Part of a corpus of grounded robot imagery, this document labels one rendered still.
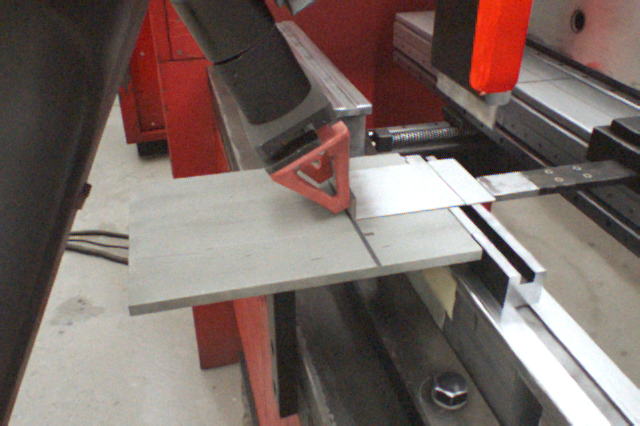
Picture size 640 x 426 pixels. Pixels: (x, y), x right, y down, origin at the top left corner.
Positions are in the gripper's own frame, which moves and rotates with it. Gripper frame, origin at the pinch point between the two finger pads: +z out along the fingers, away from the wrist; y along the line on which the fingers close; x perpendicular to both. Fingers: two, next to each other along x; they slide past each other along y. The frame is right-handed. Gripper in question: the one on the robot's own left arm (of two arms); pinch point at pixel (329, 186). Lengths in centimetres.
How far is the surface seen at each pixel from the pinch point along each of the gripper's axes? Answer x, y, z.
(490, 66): -10.3, -17.6, -12.2
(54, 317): 99, 118, 63
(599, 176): -21.9, -2.5, 12.4
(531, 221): -60, 133, 145
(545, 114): -28.6, 20.4, 19.9
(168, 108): 23, 84, 14
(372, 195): -2.8, -0.4, 2.8
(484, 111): -13.3, -4.7, -1.7
